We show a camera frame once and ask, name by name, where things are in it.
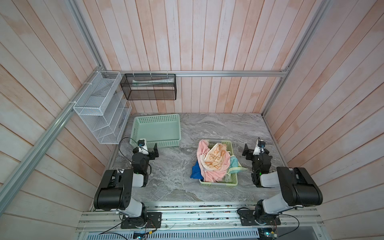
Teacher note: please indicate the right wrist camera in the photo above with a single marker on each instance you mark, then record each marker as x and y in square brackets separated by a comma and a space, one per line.
[260, 147]

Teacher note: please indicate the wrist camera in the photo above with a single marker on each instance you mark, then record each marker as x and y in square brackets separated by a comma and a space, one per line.
[260, 147]
[142, 146]

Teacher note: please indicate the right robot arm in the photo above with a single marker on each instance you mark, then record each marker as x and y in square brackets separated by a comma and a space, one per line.
[297, 188]

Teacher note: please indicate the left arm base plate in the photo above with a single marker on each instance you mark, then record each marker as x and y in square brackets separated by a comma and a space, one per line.
[147, 220]

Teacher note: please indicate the blue towel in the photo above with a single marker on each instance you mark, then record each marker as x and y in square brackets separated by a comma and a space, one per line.
[196, 172]

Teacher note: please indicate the yellow-green plastic basket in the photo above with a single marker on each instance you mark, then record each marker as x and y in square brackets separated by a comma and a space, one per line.
[228, 180]

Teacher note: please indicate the light green yellow towel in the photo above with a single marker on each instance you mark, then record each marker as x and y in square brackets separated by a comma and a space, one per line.
[235, 167]

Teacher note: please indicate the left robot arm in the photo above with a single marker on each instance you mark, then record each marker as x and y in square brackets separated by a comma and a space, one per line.
[115, 189]

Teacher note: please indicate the black wire mesh basket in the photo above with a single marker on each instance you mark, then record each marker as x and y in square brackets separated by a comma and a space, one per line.
[149, 87]

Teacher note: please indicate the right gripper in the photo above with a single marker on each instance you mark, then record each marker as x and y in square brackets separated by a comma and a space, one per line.
[248, 151]

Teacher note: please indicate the orange patterned towel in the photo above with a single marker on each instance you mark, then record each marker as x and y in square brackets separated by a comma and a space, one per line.
[215, 158]

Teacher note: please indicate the pink towel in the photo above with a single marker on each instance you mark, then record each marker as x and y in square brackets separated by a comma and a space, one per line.
[211, 176]

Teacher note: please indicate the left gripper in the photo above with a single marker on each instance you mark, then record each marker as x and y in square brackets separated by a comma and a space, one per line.
[152, 152]

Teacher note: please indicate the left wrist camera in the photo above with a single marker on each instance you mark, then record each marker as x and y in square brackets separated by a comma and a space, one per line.
[142, 146]

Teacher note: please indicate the white wire mesh shelf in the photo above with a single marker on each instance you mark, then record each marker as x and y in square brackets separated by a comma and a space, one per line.
[104, 109]

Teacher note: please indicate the aluminium rail frame front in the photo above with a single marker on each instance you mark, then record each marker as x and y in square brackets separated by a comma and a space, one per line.
[202, 221]

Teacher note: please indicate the mint green plastic basket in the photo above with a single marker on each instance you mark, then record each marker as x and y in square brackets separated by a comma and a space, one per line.
[161, 130]

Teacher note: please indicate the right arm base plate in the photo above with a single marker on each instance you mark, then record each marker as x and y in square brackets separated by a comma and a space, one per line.
[257, 218]

